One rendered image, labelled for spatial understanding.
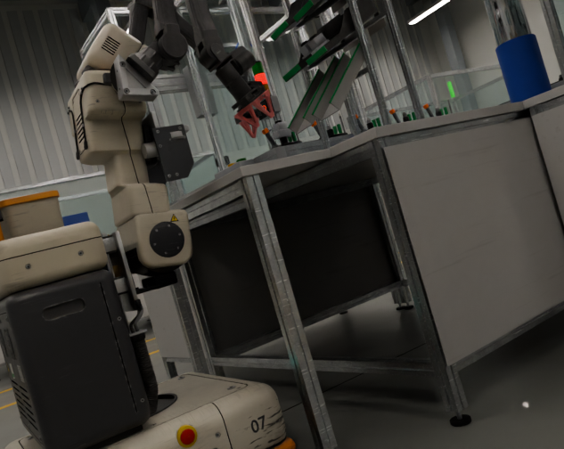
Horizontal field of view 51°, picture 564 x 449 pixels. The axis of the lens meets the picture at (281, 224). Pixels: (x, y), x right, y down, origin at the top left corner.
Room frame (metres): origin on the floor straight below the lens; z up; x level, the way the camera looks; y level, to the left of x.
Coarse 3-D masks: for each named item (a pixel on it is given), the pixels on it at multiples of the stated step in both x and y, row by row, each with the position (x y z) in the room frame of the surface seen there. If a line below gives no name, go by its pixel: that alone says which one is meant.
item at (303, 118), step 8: (336, 64) 2.11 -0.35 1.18; (320, 72) 2.22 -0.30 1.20; (328, 72) 2.09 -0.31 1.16; (312, 80) 2.21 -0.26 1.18; (320, 80) 2.22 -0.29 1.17; (328, 80) 2.09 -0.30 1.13; (312, 88) 2.20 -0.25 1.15; (320, 88) 2.07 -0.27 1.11; (304, 96) 2.18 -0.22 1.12; (312, 96) 2.20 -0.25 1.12; (320, 96) 2.06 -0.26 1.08; (304, 104) 2.18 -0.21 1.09; (312, 104) 2.05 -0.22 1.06; (296, 112) 2.16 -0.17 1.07; (304, 112) 2.17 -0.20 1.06; (312, 112) 2.04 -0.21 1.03; (296, 120) 2.16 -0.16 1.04; (304, 120) 2.16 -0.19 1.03; (312, 120) 2.04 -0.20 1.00; (296, 128) 2.15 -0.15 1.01; (304, 128) 2.10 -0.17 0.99
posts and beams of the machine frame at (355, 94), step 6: (294, 0) 3.63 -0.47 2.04; (330, 12) 3.48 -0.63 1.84; (336, 12) 3.50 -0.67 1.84; (330, 18) 3.50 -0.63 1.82; (348, 54) 3.50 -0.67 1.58; (354, 84) 3.48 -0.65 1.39; (354, 90) 3.47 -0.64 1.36; (354, 96) 3.48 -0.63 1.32; (360, 96) 3.50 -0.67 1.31; (354, 102) 3.49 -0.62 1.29; (360, 102) 3.49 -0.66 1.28; (354, 108) 3.50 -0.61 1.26; (360, 108) 3.48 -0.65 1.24; (360, 114) 3.48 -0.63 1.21; (360, 120) 3.49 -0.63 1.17; (366, 126) 3.49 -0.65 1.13
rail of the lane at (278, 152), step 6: (270, 150) 2.15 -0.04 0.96; (276, 150) 2.13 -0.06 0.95; (282, 150) 2.15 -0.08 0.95; (258, 156) 2.22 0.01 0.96; (264, 156) 2.19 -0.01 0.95; (270, 156) 2.17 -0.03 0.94; (276, 156) 2.13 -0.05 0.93; (282, 156) 2.14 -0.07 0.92; (258, 162) 2.24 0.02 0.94; (204, 186) 2.61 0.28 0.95; (192, 192) 2.71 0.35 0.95; (180, 198) 2.83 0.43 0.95
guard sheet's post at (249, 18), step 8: (240, 0) 2.61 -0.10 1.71; (248, 0) 2.61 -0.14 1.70; (248, 8) 2.61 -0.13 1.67; (248, 16) 2.59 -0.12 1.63; (248, 24) 2.61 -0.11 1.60; (256, 32) 2.60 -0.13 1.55; (256, 40) 2.60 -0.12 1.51; (256, 48) 2.60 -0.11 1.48; (256, 56) 2.61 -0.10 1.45; (264, 56) 2.61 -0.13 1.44; (264, 64) 2.61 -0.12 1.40; (272, 88) 2.60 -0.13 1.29; (280, 112) 2.61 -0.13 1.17
